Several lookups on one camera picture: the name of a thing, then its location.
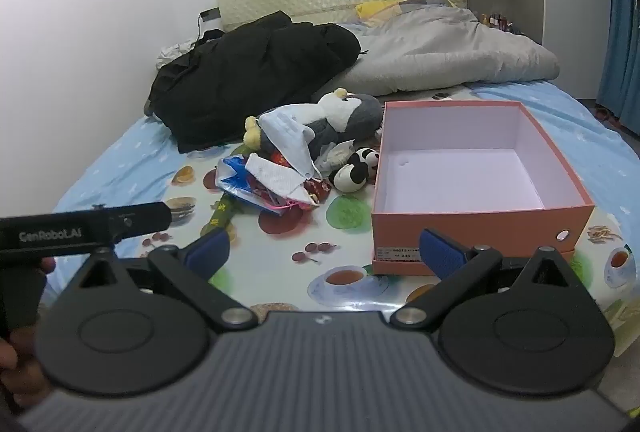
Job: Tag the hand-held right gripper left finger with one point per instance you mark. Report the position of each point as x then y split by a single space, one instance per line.
210 248

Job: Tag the food printed table mat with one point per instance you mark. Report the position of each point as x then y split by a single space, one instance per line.
280 262

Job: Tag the small panda plush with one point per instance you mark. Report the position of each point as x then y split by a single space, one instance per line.
345 177

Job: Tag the yellow pillow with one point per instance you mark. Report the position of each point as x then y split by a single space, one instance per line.
377 8

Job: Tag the white paper tissue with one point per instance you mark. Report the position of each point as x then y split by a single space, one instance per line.
272 174

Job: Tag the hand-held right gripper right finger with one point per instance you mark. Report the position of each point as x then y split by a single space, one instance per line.
441 254

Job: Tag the black wall charger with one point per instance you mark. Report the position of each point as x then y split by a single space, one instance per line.
210 14

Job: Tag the green plush massage stick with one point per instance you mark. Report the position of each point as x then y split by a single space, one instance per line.
220 214

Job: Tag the pink cardboard box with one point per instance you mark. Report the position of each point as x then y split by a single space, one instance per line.
480 232

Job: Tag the grey white penguin plush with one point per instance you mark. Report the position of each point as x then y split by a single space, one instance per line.
360 112

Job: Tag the blue white plastic bag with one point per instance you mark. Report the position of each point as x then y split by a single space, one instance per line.
230 177

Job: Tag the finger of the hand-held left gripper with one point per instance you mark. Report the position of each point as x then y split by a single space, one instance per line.
147 217

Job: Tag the white crumpled cloth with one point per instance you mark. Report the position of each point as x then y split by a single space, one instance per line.
172 54

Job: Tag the light blue face mask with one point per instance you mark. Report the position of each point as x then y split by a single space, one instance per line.
287 129

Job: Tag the black jacket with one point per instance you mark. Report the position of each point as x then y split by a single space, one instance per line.
240 72

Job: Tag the blue curtain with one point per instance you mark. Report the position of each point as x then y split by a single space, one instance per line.
622 37

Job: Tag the row of small bottles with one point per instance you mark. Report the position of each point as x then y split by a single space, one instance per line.
497 23

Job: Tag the person's left hand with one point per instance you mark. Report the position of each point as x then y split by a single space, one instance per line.
20 357

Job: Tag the grey duvet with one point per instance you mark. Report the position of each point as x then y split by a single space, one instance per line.
450 52

